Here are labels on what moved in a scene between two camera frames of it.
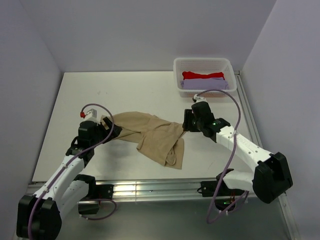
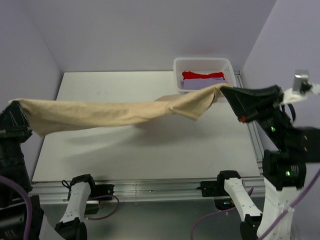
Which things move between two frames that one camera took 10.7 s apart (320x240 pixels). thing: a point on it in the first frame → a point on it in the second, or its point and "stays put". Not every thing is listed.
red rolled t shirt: x=187 y=75 stays put
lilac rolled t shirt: x=205 y=84 stays put
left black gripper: x=116 y=131 → x=14 y=121
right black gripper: x=187 y=125 → x=247 y=101
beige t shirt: x=164 y=140 → x=42 y=115
